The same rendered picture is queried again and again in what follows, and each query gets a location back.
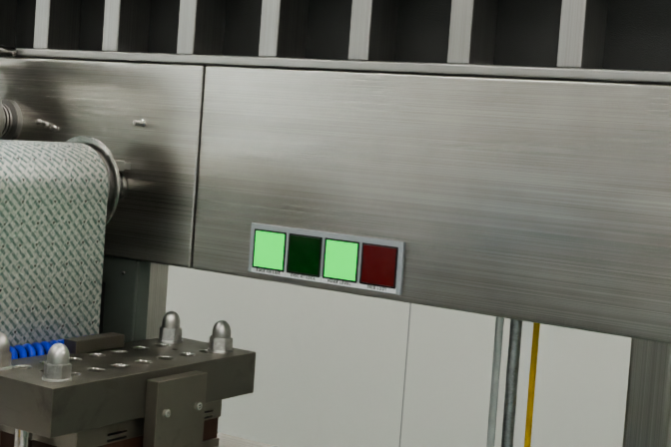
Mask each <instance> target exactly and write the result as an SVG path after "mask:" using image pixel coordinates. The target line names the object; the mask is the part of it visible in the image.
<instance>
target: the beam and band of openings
mask: <svg viewBox="0 0 671 447"><path fill-rule="evenodd" d="M0 46H6V47H14V48H16V49H17V54H16V56H14V58H38V59H61V60H85V61H109V62H133V63H157V64H181V65H204V66H228V67H252V68H276V69H299V70H323V71H347V72H371V73H395V74H418V75H441V76H465V77H489V78H513V79H537V80H560V81H584V82H608V83H632V84H656V85H671V0H0Z"/></svg>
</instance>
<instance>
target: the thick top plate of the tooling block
mask: <svg viewBox="0 0 671 447"><path fill-rule="evenodd" d="M158 338H159V337H158ZM158 338H152V339H145V340H138V341H131V342H125V343H124V347H118V348H112V349H105V350H99V351H92V352H86V353H79V354H74V353H69V354H70V359H69V362H70V363H71V364H72V369H71V376H72V381H69V382H48V381H44V380H42V376H43V375H44V362H45V361H47V355H48V354H44V355H37V356H31V357H24V358H17V359H11V365H12V366H13V368H12V369H9V370H0V425H4V426H8V427H11V428H15V429H19V430H22V431H26V432H29V433H33V434H37V435H40V436H44V437H48V438H54V437H58V436H62V435H67V434H71V433H76V432H80V431H85V430H89V429H94V428H98V427H102V426H107V425H111V424H116V423H120V422H125V421H129V420H134V419H138V418H142V417H145V407H146V392H147V380H148V379H152V378H157V377H163V376H168V375H173V374H179V373H184V372H189V371H195V370H199V371H203V372H207V373H208V375H207V389H206V403H209V402H214V401H218V400H222V399H227V398H231V397H236V396H240V395H245V394H249V393H253V392H254V380H255V366H256V353H255V352H253V351H248V350H243V349H239V348H234V347H233V348H232V349H233V352H232V353H213V352H209V351H208V348H209V342H204V341H199V340H194V339H189V338H183V337H182V339H183V342H181V343H164V342H160V341H158Z"/></svg>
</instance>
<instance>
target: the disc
mask: <svg viewBox="0 0 671 447"><path fill-rule="evenodd" d="M65 143H81V144H85V145H87V146H89V147H91V148H92V149H94V150H95V151H96V152H97V153H98V155H99V156H100V157H101V159H102V160H103V162H104V164H105V166H106V168H107V171H108V175H109V182H110V189H109V196H108V200H107V216H106V224H107V223H108V222H109V221H110V219H111V218H112V216H113V214H114V212H115V210H116V208H117V205H118V201H119V196H120V175H119V170H118V166H117V164H116V161H115V159H114V157H113V155H112V153H111V152H110V150H109V149H108V148H107V147H106V146H105V145H104V144H103V143H102V142H100V141H99V140H97V139H95V138H93V137H88V136H78V137H74V138H72V139H70V140H68V141H66V142H65Z"/></svg>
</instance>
